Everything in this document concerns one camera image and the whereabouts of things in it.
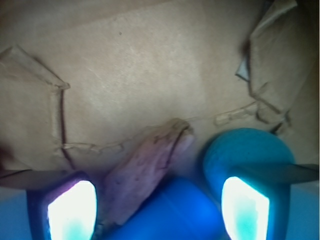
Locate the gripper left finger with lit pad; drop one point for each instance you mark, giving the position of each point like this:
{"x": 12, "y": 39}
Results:
{"x": 47, "y": 205}

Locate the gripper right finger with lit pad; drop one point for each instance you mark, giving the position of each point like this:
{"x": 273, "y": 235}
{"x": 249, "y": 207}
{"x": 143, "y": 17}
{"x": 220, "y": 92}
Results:
{"x": 272, "y": 202}

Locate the blue foam ball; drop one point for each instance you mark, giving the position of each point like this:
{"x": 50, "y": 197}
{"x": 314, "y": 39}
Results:
{"x": 241, "y": 146}

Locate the blue plastic bottle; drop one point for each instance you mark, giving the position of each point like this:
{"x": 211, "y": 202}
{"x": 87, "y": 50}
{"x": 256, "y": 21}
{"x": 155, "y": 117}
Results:
{"x": 179, "y": 210}

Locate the brown paper bag basin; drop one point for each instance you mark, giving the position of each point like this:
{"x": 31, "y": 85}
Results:
{"x": 82, "y": 82}

